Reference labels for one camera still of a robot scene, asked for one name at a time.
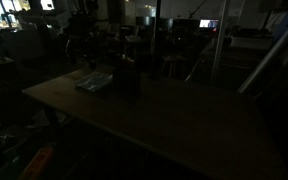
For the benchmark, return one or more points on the wooden stool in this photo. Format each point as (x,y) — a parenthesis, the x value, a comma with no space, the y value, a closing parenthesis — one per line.
(173,59)

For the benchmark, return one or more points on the lit monitor screen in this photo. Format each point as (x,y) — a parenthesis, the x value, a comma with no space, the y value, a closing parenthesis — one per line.
(208,23)

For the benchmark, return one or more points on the black basket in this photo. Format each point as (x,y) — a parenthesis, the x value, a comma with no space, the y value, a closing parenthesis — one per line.
(127,79)

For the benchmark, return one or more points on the grey diagonal metal bar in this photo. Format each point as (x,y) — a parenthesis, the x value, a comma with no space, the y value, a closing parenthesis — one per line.
(270,53)

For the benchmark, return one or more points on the orange tool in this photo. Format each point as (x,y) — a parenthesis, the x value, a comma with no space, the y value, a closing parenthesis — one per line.
(39,162)

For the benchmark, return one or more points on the white vertical pole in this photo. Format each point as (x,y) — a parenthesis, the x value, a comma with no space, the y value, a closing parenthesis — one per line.
(220,43)

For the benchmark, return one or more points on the black vertical pole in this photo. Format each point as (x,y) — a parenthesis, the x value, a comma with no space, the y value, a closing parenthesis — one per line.
(156,40)

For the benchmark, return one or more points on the white towel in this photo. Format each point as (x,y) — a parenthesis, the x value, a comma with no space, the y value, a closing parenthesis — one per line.
(93,82)

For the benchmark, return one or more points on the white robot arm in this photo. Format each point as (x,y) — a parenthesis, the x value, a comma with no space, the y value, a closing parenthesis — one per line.
(80,30)

